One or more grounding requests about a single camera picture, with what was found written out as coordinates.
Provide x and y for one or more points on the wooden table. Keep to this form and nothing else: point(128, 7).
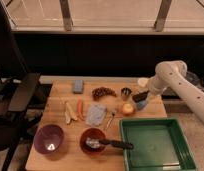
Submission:
point(69, 157)

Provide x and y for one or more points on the green plastic tray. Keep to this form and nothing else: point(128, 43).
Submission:
point(159, 145)

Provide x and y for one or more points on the blue sponge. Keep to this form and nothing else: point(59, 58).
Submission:
point(78, 86)

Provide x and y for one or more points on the apple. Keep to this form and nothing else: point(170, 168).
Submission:
point(127, 109)

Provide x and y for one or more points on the small metal cup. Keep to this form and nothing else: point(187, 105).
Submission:
point(125, 93)

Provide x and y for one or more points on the red bowl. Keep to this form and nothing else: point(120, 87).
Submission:
point(93, 133)

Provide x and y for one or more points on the metal fork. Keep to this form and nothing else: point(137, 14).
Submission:
point(110, 121)

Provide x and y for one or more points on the black eraser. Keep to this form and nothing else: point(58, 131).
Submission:
point(140, 96)

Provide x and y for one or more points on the purple grapes bunch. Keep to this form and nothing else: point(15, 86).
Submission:
point(101, 92)

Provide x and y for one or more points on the black office chair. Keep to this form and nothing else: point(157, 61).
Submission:
point(18, 86)

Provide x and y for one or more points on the blue plastic cup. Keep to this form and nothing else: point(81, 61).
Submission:
point(141, 104)

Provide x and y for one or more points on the white plastic cup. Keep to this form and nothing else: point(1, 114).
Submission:
point(142, 83)

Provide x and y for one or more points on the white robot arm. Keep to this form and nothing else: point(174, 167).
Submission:
point(172, 74)

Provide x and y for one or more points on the blue grey cloth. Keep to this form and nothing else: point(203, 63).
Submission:
point(95, 114)

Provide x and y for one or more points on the orange carrot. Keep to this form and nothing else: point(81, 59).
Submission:
point(80, 110)

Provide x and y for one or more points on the purple bowl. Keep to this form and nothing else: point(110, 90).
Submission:
point(48, 139)

